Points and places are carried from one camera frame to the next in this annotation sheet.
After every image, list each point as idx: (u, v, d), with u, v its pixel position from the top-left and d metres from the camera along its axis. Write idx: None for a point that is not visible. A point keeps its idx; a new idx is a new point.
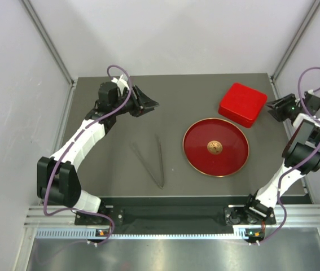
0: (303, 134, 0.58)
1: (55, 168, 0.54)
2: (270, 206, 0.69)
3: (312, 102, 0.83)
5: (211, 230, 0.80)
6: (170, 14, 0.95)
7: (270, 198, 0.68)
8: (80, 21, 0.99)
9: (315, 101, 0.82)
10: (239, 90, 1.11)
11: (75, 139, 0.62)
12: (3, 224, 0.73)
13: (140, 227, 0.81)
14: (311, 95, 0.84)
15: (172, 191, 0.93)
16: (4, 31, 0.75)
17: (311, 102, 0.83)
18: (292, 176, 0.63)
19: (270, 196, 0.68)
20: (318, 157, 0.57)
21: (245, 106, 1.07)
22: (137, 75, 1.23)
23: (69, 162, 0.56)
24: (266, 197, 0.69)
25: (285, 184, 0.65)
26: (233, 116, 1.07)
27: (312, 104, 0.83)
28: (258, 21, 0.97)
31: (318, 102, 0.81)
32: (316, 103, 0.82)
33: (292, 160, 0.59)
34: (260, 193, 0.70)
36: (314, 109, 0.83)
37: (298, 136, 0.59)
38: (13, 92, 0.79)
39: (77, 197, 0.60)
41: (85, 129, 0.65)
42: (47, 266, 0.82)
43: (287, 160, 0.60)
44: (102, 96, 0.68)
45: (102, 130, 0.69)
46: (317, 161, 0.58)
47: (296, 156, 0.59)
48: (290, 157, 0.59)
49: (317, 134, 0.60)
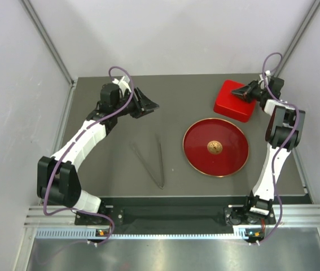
0: (279, 118, 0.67)
1: (55, 169, 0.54)
2: (269, 199, 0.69)
3: (276, 87, 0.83)
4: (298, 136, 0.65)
5: (211, 230, 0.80)
6: (170, 14, 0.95)
7: (267, 189, 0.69)
8: (80, 21, 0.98)
9: (278, 86, 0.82)
10: (232, 87, 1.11)
11: (75, 139, 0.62)
12: (3, 224, 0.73)
13: (140, 228, 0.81)
14: (274, 79, 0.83)
15: (172, 191, 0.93)
16: (4, 30, 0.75)
17: (274, 87, 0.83)
18: (281, 157, 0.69)
19: (267, 186, 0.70)
20: (296, 135, 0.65)
21: (239, 102, 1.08)
22: (136, 75, 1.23)
23: (70, 163, 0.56)
24: (263, 190, 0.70)
25: (277, 167, 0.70)
26: (229, 112, 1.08)
27: (276, 88, 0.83)
28: (258, 22, 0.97)
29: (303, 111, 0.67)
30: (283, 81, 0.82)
31: (281, 86, 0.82)
32: (279, 87, 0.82)
33: (276, 141, 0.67)
34: (255, 190, 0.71)
36: (278, 93, 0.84)
37: (275, 121, 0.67)
38: (13, 92, 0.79)
39: (77, 195, 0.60)
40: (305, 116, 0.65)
41: (86, 129, 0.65)
42: (47, 266, 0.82)
43: (272, 143, 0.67)
44: (103, 97, 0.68)
45: (103, 130, 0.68)
46: (295, 138, 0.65)
47: (277, 138, 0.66)
48: (273, 139, 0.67)
49: (289, 116, 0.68)
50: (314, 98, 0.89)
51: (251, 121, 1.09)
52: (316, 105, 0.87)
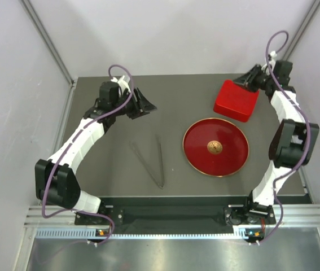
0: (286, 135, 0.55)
1: (52, 171, 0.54)
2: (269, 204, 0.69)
3: (283, 70, 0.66)
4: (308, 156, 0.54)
5: (211, 230, 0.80)
6: (170, 14, 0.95)
7: (267, 197, 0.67)
8: (80, 20, 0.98)
9: (286, 69, 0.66)
10: (232, 87, 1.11)
11: (72, 140, 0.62)
12: (3, 224, 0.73)
13: (139, 228, 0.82)
14: (280, 62, 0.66)
15: (172, 191, 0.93)
16: (3, 30, 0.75)
17: (281, 70, 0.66)
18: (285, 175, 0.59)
19: (267, 196, 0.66)
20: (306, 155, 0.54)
21: (240, 102, 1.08)
22: (136, 75, 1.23)
23: (67, 165, 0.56)
24: (263, 198, 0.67)
25: (280, 182, 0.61)
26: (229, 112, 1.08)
27: (284, 72, 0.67)
28: (258, 22, 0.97)
29: (316, 125, 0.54)
30: (290, 62, 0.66)
31: (290, 68, 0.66)
32: (288, 70, 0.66)
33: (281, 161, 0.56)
34: (257, 196, 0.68)
36: (287, 77, 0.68)
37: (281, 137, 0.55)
38: (13, 93, 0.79)
39: (77, 196, 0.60)
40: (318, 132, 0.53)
41: (83, 129, 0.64)
42: (47, 266, 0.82)
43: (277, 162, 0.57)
44: (102, 94, 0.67)
45: (101, 129, 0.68)
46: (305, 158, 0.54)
47: (284, 157, 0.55)
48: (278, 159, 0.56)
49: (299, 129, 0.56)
50: (314, 98, 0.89)
51: (251, 121, 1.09)
52: (316, 105, 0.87)
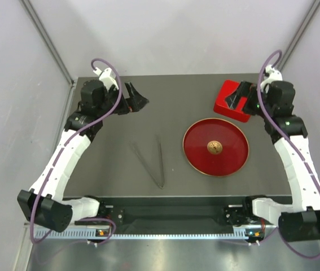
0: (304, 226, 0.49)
1: (35, 201, 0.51)
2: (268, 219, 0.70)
3: (285, 99, 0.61)
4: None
5: (211, 230, 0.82)
6: (170, 14, 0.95)
7: None
8: (80, 20, 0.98)
9: (288, 97, 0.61)
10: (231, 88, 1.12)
11: (53, 164, 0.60)
12: (3, 225, 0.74)
13: (140, 228, 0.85)
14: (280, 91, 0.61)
15: (172, 191, 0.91)
16: (3, 30, 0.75)
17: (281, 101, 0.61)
18: None
19: None
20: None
21: None
22: (136, 75, 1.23)
23: (50, 196, 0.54)
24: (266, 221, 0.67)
25: None
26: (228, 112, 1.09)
27: (285, 100, 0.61)
28: (258, 22, 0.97)
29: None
30: (292, 88, 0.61)
31: (292, 97, 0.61)
32: (289, 99, 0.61)
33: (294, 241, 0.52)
34: (257, 210, 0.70)
36: (290, 105, 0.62)
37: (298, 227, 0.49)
38: (13, 94, 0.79)
39: (69, 217, 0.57)
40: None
41: (64, 147, 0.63)
42: (47, 266, 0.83)
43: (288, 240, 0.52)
44: (86, 96, 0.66)
45: (85, 140, 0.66)
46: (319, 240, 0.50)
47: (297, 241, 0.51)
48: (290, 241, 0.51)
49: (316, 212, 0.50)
50: (315, 98, 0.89)
51: (251, 121, 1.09)
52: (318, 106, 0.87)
